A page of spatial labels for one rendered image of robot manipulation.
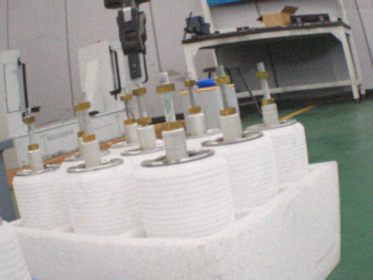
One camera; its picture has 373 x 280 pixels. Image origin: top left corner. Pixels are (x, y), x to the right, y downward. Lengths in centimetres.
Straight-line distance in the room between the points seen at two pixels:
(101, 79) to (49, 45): 293
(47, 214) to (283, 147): 33
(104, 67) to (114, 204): 368
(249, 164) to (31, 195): 28
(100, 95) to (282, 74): 211
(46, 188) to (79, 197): 9
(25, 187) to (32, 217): 4
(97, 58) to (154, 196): 378
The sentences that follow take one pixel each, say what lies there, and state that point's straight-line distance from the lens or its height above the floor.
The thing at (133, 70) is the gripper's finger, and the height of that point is 35.
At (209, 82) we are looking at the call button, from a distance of 107.
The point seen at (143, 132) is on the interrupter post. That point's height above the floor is 28.
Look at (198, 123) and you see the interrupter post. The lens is 89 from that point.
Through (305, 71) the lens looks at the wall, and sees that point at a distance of 575.
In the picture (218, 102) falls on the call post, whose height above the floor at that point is 29.
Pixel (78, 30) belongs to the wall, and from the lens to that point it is 690.
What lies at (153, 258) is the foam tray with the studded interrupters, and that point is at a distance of 59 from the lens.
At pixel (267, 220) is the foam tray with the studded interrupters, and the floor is 17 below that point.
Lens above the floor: 32
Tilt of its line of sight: 5 degrees down
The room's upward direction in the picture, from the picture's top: 10 degrees counter-clockwise
